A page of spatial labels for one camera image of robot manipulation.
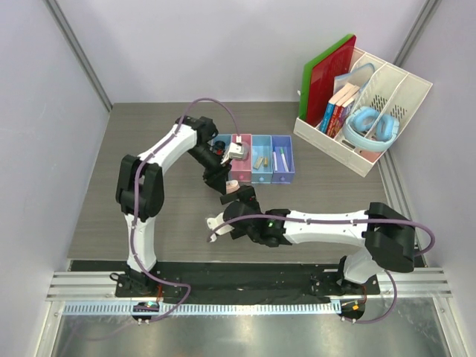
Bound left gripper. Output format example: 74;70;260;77
187;144;231;195

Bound pink drawer box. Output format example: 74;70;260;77
229;134;252;182

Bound red glue bottle black cap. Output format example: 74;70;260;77
213;141;225;155

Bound beige eraser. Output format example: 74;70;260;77
254;157;263;170

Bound light blue drawer box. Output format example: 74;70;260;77
251;135;273;184
210;134;231;155

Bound blue capped white marker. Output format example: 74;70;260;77
273;151;279;172

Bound green capped white marker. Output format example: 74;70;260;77
280;147;289;173

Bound purple drawer box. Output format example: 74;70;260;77
271;135;295;184

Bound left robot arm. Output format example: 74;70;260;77
110;116;231;298

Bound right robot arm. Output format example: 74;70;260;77
217;185;415;294

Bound green board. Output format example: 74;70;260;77
298;42;337;122

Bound blue headphones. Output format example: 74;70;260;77
342;106;399;152

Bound red blue book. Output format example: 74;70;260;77
318;83;354;134

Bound red board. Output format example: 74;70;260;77
306;34;356;126

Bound blue rimmed clear folder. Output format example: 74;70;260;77
333;63;376;94

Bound white desk file organizer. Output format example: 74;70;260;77
294;48;432;177

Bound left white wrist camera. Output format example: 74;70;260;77
221;138;250;164

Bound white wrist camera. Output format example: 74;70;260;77
221;138;250;164
206;213;234;242

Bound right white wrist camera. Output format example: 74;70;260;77
206;213;234;242

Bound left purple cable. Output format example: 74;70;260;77
128;97;242;323

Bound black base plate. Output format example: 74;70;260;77
109;262;380;305

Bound perforated cable duct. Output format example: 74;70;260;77
62;300;341;317

